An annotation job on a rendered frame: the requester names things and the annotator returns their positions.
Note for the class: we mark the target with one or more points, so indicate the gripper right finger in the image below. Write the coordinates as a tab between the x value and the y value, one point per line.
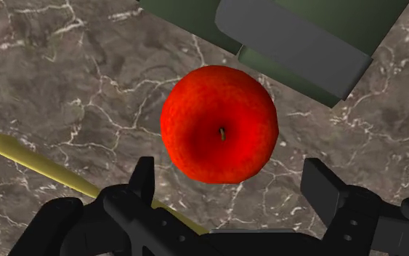
360	216

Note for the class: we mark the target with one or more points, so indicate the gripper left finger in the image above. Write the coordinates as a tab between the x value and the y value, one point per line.
133	220

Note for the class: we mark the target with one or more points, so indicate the red apple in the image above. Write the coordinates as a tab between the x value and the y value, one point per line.
219	124

